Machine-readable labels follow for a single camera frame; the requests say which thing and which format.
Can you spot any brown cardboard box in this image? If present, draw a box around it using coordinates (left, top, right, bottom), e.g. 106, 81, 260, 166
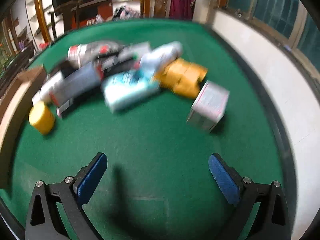
0, 66, 48, 188

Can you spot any black marker with pink caps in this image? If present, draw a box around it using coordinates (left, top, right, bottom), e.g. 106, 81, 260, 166
99, 57, 140, 77

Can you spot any yellow round jar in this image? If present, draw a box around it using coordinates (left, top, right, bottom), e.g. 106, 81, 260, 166
28, 101, 55, 135

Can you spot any red wooden cabinet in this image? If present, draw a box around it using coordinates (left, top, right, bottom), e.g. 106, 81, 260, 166
72, 0, 113, 28

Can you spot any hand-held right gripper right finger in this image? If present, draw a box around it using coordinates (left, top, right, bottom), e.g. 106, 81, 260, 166
208, 153, 293, 240

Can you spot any maroon hanging cloth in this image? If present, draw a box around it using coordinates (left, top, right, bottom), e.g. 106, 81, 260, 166
169, 0, 196, 21

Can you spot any window with wooden frame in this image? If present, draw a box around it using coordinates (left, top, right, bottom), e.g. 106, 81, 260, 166
219, 0, 320, 65

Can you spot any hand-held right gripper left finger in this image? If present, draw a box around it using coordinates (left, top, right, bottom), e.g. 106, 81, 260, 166
25, 152, 108, 240

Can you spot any white and pink box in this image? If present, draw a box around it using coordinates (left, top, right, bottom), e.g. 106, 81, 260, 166
186, 80, 230, 133

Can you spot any teal cartoon tissue packet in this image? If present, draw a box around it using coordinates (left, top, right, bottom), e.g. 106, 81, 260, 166
101, 70, 160, 113

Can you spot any dark wooden chair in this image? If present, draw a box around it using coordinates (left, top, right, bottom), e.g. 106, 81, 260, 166
47, 0, 83, 40

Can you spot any white bottle with red label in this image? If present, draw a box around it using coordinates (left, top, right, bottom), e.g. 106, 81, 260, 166
67, 41, 120, 68

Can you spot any golden curved wooden frame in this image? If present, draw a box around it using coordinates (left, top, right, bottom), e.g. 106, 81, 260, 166
33, 0, 52, 43

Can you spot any grey box with red edge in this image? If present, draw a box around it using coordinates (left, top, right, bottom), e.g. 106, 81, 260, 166
49, 64, 103, 107

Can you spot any yellow snack packet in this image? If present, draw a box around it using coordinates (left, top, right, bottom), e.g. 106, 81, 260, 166
172, 64, 208, 98
155, 58, 193, 90

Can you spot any floral cloth pile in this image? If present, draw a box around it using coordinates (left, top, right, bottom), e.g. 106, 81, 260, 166
113, 4, 141, 21

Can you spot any white plastic bottle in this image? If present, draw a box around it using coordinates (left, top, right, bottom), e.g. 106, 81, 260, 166
139, 41, 184, 74

